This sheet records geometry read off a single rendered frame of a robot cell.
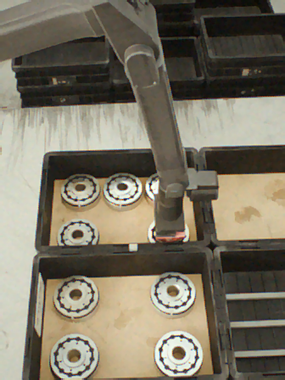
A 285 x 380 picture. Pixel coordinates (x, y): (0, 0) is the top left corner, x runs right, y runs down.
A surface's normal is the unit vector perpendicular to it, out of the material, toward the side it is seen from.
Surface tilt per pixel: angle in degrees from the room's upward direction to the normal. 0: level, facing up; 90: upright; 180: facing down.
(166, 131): 98
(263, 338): 0
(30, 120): 0
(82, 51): 0
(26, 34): 95
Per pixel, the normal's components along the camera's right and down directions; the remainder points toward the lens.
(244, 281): 0.00, -0.60
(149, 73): 0.07, 0.88
